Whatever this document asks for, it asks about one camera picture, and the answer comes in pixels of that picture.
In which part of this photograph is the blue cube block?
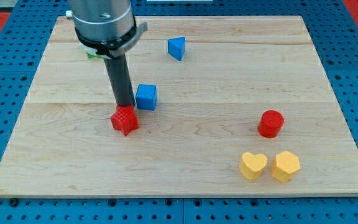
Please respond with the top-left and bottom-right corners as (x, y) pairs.
(135, 84), (157, 111)

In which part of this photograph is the red cylinder block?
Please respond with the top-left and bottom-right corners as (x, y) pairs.
(257, 110), (285, 138)

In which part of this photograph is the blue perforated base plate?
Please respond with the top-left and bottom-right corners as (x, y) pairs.
(0, 1), (358, 223)

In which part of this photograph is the green block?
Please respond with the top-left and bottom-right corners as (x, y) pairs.
(84, 46), (104, 58)

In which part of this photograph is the yellow hexagon block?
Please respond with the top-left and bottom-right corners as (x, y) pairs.
(271, 151), (300, 182)

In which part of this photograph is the blue triangle block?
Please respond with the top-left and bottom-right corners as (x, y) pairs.
(167, 37), (186, 61)

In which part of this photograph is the wooden board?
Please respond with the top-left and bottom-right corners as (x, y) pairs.
(0, 16), (358, 198)

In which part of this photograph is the yellow heart block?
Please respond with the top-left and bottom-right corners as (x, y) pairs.
(238, 152), (268, 181)

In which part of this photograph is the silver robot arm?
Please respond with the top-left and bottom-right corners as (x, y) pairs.
(68, 0), (148, 58)

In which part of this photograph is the red star block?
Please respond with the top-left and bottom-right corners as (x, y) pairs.
(110, 105), (139, 136)

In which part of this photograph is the black pusher rod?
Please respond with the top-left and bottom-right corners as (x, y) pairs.
(104, 55), (135, 106)

